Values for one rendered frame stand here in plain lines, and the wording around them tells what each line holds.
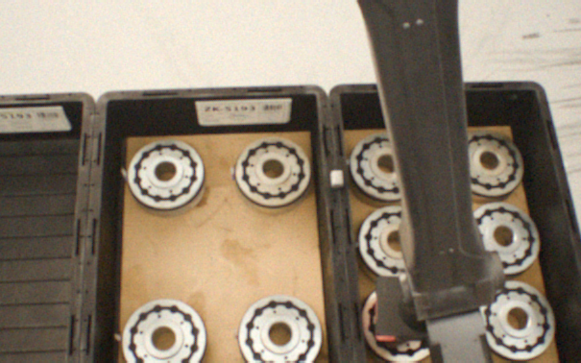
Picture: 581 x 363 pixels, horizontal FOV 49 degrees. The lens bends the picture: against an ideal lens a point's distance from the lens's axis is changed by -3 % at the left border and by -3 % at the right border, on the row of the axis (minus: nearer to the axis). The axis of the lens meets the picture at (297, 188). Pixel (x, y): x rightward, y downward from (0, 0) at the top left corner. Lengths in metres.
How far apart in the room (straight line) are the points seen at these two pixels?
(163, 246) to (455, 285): 0.46
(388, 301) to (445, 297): 0.17
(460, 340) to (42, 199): 0.59
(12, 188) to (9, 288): 0.14
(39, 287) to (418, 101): 0.65
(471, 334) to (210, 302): 0.37
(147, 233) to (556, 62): 0.80
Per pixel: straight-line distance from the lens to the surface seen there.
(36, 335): 0.89
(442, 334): 0.61
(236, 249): 0.87
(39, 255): 0.92
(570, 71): 1.29
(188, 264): 0.87
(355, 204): 0.90
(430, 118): 0.38
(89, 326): 0.78
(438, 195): 0.43
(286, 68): 1.16
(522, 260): 0.90
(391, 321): 0.72
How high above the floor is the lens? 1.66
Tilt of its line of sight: 66 degrees down
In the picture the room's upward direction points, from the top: 8 degrees clockwise
